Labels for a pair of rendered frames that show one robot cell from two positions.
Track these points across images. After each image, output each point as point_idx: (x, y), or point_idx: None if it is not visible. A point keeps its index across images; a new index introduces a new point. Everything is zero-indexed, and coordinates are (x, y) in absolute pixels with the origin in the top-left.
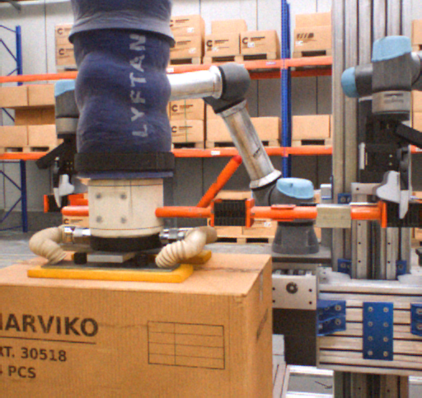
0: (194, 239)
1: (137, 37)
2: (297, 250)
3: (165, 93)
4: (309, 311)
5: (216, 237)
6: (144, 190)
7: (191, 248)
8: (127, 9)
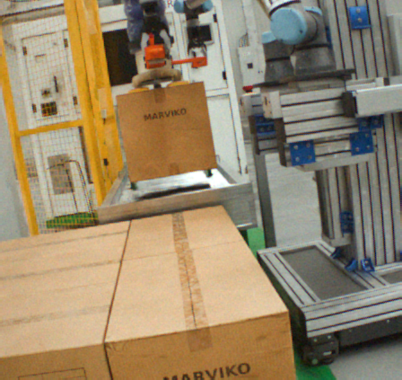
0: (137, 75)
1: None
2: (265, 79)
3: (142, 12)
4: (253, 119)
5: (171, 74)
6: (141, 56)
7: (134, 79)
8: None
